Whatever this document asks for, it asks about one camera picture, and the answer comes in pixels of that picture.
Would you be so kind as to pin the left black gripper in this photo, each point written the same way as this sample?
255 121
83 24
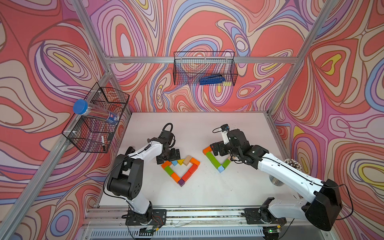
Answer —
173 157

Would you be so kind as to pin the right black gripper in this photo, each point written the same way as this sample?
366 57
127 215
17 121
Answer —
220 145

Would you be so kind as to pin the green block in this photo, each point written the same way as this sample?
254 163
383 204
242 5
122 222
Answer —
211 157
226 163
216 163
169 170

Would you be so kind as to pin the yellow triangle block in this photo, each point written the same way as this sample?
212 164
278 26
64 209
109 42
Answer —
180 161

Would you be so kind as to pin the green block bottom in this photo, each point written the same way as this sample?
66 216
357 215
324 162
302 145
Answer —
169 170

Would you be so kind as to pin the natural wood block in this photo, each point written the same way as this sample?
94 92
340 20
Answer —
187 160

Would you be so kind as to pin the light blue cube block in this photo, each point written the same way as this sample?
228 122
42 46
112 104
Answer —
221 169

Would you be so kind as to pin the red block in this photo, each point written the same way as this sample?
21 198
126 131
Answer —
192 169
186 176

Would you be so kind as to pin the purple cube block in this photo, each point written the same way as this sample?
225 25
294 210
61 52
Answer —
181 182

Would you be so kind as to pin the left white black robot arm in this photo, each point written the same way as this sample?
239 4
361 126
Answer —
125 179

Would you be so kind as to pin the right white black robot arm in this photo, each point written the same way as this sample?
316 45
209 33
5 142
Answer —
321 200

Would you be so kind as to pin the black stapler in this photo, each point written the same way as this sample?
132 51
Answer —
129 151

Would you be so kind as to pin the white marker in basket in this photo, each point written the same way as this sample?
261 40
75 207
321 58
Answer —
103 143

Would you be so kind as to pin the blue black tool in basket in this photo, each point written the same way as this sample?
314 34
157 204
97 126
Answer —
212 80

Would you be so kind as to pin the clear bottle blue cap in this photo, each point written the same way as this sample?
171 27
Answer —
84 108

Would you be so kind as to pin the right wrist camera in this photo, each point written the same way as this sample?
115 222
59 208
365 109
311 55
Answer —
224 131

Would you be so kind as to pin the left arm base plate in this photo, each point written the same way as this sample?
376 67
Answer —
156 217

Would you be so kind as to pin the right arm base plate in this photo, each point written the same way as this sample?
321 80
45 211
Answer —
261 216

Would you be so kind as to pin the left black wire basket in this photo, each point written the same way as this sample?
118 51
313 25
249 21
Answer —
85 133

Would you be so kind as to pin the black wire basket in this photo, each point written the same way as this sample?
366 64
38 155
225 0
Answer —
191 66
85 133

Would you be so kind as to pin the back black wire basket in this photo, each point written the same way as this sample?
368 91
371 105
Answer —
191 66

